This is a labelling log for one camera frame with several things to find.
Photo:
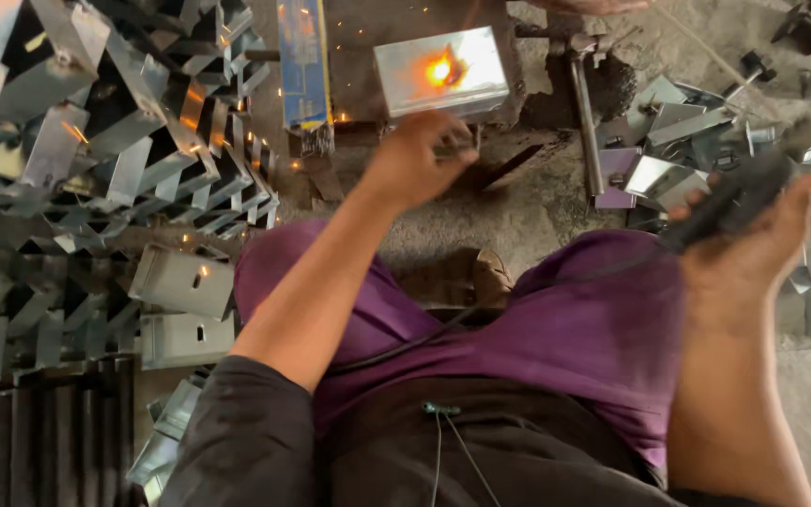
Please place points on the person's left hand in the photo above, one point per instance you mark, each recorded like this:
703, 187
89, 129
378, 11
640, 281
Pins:
405, 165

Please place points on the person's right hand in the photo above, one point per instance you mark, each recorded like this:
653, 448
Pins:
750, 250

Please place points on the person's left fingers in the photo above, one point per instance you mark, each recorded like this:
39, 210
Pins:
451, 144

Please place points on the dark welding electrode holder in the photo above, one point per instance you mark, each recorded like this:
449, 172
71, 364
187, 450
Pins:
743, 194

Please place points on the shiny metal box workpiece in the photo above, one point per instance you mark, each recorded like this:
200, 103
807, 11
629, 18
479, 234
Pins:
441, 70

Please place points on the steel hammer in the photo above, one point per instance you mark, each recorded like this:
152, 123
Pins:
586, 120

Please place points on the blue welding electrode carton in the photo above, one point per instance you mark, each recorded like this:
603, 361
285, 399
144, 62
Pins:
302, 63

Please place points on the purple trousers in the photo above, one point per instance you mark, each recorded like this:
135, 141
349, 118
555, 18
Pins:
560, 331

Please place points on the small heap of metal parts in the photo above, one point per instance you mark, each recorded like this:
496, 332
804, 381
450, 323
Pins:
687, 155

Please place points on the thin welding rod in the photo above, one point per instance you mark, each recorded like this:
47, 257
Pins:
701, 43

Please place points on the dark grey shirt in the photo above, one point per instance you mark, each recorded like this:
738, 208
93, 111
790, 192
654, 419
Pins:
391, 450

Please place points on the large heap of metal brackets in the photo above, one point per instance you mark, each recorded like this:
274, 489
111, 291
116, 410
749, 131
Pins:
96, 141

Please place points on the leaning pile of metal brackets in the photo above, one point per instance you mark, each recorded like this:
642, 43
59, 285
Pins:
166, 436

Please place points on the dark ribbed metal stack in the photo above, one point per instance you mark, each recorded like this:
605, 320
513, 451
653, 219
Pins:
39, 436

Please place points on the galvanized slotted metal bracket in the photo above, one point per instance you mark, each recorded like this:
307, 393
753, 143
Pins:
180, 281
184, 339

